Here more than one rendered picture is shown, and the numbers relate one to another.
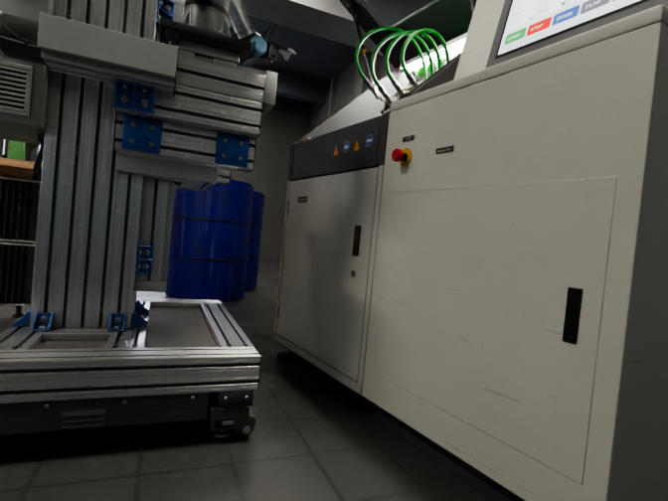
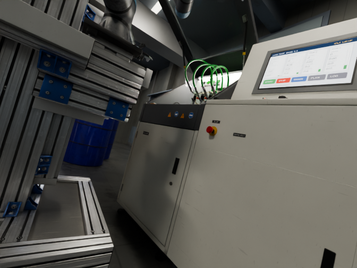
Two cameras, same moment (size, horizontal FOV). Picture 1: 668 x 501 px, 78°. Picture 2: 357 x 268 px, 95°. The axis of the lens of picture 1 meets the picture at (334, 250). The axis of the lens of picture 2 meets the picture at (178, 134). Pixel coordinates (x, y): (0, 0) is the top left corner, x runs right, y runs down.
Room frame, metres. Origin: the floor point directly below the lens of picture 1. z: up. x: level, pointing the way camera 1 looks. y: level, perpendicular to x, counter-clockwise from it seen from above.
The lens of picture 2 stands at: (0.37, 0.17, 0.69)
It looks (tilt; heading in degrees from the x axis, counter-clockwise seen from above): 3 degrees up; 348
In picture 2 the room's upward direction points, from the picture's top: 15 degrees clockwise
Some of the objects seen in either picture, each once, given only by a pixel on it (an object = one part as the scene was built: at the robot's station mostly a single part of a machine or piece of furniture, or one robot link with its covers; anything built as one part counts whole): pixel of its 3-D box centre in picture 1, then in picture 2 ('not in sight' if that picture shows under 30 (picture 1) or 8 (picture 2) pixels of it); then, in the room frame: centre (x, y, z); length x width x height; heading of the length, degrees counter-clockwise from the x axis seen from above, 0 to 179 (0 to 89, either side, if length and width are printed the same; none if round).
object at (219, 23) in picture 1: (205, 29); (113, 34); (1.15, 0.41, 1.09); 0.15 x 0.15 x 0.10
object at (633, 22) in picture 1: (513, 86); (278, 109); (1.04, -0.40, 0.96); 0.70 x 0.22 x 0.03; 31
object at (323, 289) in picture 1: (318, 264); (150, 170); (1.58, 0.05, 0.44); 0.65 x 0.02 x 0.68; 31
